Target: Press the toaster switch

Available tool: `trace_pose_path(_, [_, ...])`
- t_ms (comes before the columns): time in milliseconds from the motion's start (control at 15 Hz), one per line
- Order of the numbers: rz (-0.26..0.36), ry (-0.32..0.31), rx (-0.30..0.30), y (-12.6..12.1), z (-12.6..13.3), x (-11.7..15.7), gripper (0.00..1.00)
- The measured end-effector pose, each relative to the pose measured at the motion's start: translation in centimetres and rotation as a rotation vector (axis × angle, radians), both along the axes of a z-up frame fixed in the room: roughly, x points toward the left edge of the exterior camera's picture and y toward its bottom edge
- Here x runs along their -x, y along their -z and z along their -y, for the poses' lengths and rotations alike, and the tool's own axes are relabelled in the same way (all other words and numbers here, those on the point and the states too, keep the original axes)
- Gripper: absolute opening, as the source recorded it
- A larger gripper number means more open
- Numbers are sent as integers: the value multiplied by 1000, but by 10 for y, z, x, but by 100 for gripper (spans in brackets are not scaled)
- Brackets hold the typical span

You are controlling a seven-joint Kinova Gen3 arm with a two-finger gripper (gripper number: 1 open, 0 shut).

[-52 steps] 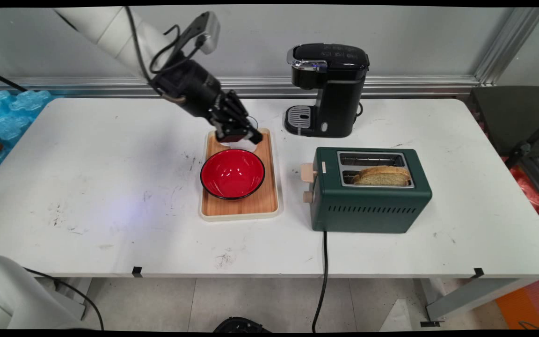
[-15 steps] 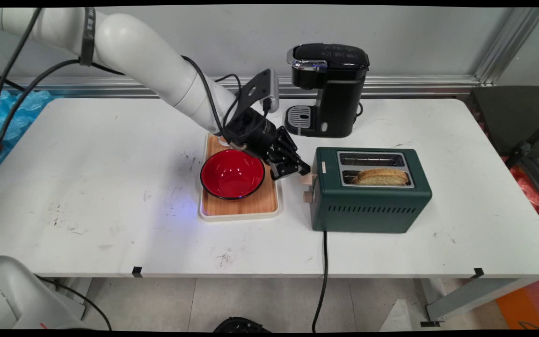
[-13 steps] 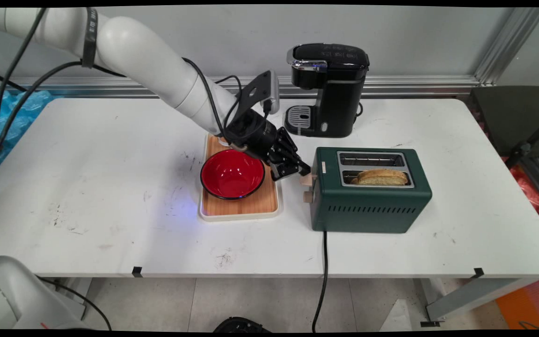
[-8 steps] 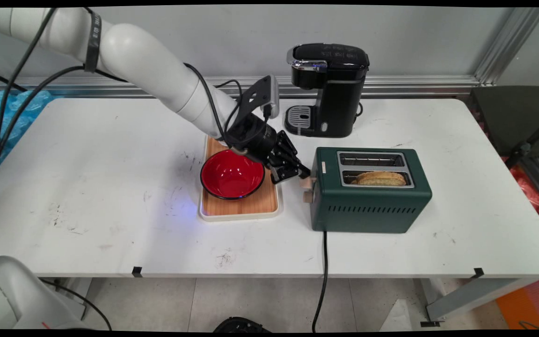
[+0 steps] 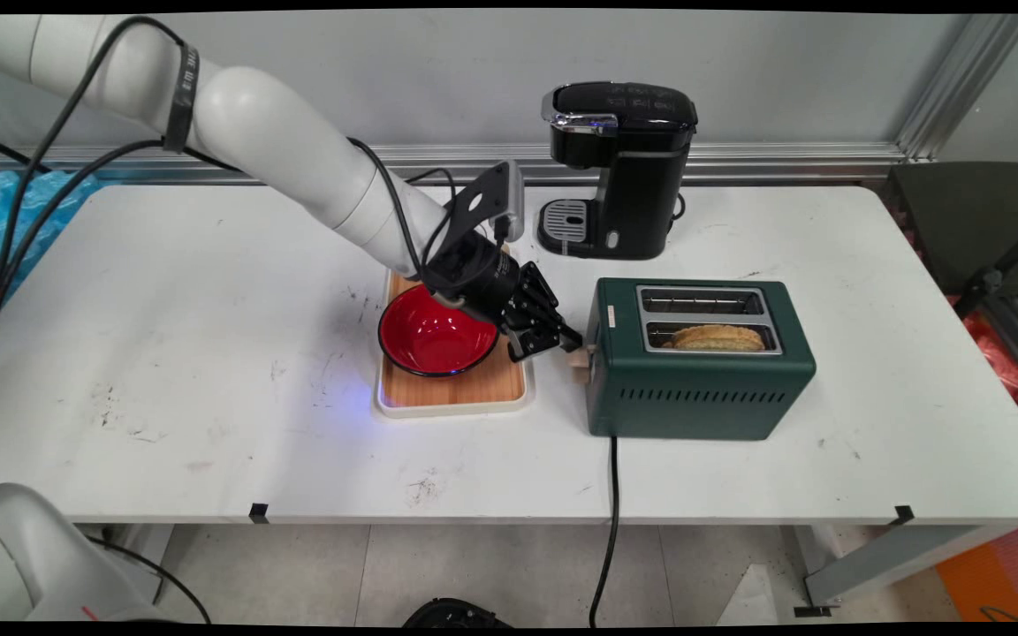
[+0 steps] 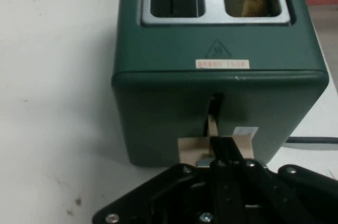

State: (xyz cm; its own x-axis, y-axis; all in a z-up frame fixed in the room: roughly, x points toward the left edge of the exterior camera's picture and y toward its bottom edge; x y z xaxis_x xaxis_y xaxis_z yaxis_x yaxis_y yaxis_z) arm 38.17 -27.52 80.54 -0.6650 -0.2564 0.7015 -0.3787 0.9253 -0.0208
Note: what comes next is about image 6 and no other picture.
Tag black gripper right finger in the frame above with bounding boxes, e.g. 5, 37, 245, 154
215, 136, 338, 224

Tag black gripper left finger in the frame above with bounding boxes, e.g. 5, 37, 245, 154
92, 136, 218, 224

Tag beige toaster lever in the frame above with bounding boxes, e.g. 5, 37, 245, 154
177, 114, 255, 168

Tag dark green two-slot toaster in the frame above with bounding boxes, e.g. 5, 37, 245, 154
110, 0, 330, 168

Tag black toaster power cable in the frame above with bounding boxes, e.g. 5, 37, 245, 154
284, 136, 338, 152

